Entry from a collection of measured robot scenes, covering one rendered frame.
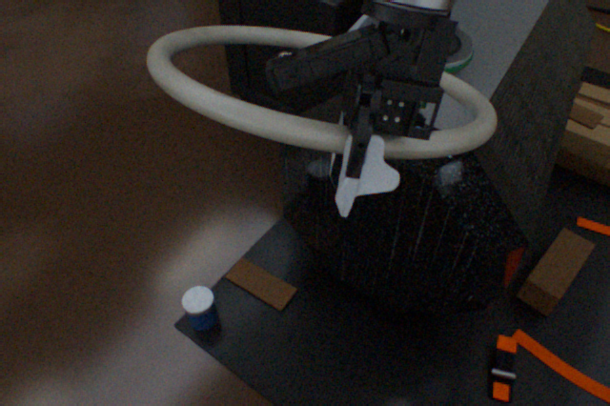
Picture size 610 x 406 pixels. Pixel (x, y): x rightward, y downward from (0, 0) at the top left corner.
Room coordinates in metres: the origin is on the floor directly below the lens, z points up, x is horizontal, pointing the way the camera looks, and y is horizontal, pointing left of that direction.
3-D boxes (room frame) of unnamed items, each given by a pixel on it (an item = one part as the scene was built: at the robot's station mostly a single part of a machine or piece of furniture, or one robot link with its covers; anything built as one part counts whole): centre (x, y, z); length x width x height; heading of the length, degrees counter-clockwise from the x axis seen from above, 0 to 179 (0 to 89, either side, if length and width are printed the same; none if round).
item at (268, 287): (0.96, 0.18, 0.02); 0.25 x 0.10 x 0.01; 57
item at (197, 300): (0.82, 0.37, 0.08); 0.10 x 0.10 x 0.13
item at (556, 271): (0.98, -0.87, 0.07); 0.30 x 0.12 x 0.12; 138
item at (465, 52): (1.19, -0.32, 0.86); 0.21 x 0.21 x 0.01
